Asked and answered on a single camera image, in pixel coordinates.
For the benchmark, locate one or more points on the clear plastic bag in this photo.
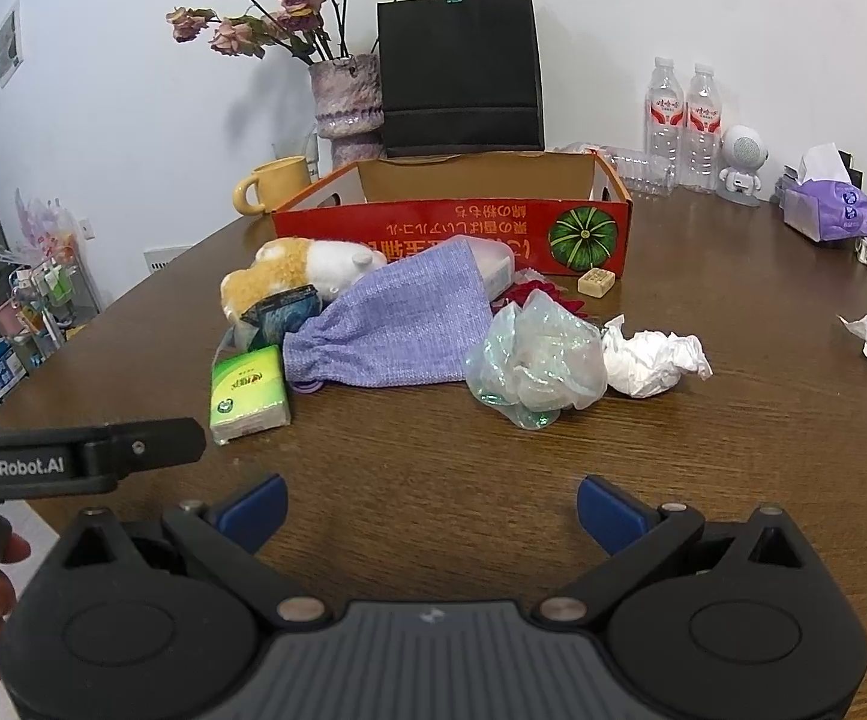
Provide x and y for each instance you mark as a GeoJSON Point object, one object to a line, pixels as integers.
{"type": "Point", "coordinates": [538, 360]}

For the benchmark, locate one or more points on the green tissue pack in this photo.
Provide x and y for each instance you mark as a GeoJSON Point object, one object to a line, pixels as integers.
{"type": "Point", "coordinates": [246, 394]}

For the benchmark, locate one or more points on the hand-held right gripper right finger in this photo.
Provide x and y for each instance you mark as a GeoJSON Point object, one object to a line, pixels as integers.
{"type": "Point", "coordinates": [613, 514]}

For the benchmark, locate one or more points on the yellow mug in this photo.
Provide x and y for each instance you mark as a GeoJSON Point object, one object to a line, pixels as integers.
{"type": "Point", "coordinates": [279, 184]}

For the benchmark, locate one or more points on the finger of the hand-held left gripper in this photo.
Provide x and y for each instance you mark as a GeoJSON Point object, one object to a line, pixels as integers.
{"type": "Point", "coordinates": [148, 444]}

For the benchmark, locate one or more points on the purple and white vase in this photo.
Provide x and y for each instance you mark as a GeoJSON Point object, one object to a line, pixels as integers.
{"type": "Point", "coordinates": [347, 101]}

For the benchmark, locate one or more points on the red cardboard box pumpkin print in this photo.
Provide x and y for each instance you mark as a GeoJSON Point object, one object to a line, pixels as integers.
{"type": "Point", "coordinates": [418, 229]}

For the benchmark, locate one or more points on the orange and white plush toy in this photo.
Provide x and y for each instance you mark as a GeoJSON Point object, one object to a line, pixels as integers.
{"type": "Point", "coordinates": [283, 266]}

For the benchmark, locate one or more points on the empty crushed water bottle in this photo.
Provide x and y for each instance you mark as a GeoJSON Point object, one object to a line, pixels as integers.
{"type": "Point", "coordinates": [639, 169]}

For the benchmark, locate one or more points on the purple tissue box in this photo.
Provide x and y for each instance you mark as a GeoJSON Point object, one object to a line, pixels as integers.
{"type": "Point", "coordinates": [831, 206]}

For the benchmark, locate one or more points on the small beige square block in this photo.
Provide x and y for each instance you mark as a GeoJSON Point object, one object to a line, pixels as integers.
{"type": "Point", "coordinates": [596, 282]}

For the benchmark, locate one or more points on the translucent plastic wipes container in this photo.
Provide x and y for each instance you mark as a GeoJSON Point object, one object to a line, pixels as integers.
{"type": "Point", "coordinates": [495, 262]}

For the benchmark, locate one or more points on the black paper bag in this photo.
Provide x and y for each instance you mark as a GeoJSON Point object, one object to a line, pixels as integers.
{"type": "Point", "coordinates": [456, 67]}

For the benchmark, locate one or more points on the red artificial flower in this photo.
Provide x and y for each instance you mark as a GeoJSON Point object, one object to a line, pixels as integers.
{"type": "Point", "coordinates": [534, 286]}

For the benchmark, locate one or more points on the dark blue packet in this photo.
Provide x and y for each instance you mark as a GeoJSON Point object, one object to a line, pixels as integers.
{"type": "Point", "coordinates": [283, 311]}

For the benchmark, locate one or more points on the wall poster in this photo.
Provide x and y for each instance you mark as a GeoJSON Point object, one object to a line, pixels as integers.
{"type": "Point", "coordinates": [8, 45]}

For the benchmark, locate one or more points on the cluttered storage rack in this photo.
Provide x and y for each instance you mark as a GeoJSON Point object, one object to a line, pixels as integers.
{"type": "Point", "coordinates": [36, 292]}

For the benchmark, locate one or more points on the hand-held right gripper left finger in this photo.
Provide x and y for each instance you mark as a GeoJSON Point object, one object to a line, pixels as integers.
{"type": "Point", "coordinates": [253, 511]}

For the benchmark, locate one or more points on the clear water bottle red label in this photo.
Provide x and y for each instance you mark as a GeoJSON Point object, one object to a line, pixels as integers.
{"type": "Point", "coordinates": [703, 131]}
{"type": "Point", "coordinates": [664, 127]}

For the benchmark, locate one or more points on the white robot figurine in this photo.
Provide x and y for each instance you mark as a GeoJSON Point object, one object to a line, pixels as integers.
{"type": "Point", "coordinates": [744, 157]}

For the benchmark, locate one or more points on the white tissue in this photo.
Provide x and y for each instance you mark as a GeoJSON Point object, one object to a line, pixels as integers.
{"type": "Point", "coordinates": [651, 360]}

